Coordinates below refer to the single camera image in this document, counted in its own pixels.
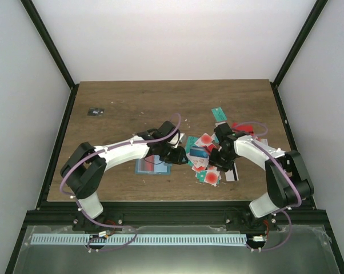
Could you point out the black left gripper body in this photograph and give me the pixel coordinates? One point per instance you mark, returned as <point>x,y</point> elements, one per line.
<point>170,156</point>

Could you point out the red card far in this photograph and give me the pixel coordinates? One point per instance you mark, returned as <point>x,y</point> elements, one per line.
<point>243,127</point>

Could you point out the black frame post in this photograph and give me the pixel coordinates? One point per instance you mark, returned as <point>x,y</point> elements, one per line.
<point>304,32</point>
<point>38,23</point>

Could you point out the white card black stripe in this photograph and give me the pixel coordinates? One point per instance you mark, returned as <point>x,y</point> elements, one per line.
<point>231,175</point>

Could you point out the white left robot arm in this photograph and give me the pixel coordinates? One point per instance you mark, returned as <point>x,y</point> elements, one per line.
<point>84,170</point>

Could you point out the light blue slotted cable duct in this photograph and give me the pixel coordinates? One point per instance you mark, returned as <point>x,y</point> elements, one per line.
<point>142,240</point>

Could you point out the white card red circle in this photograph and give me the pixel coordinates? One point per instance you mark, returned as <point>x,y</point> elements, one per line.
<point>212,177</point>

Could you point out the blue card holder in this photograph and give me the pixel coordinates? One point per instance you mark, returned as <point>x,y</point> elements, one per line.
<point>160,167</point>

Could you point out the black VIP card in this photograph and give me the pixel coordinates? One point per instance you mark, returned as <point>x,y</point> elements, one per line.
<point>95,111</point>

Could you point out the red VIP card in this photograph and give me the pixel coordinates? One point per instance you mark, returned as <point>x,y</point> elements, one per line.
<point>149,163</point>

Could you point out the black left frame post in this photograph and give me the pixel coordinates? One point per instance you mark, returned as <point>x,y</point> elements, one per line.
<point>38,23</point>

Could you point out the teal card left pile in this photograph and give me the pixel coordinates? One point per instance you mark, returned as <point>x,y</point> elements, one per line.
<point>190,141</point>

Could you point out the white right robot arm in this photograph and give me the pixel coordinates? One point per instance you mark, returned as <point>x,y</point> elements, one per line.
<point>287,178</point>

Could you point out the black right frame post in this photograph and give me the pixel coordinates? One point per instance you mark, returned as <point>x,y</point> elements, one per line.
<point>304,32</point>

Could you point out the teal card far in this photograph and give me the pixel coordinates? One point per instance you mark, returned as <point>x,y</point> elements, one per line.
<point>219,114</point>

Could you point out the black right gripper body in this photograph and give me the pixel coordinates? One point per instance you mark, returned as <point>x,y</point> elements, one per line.
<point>222,160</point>

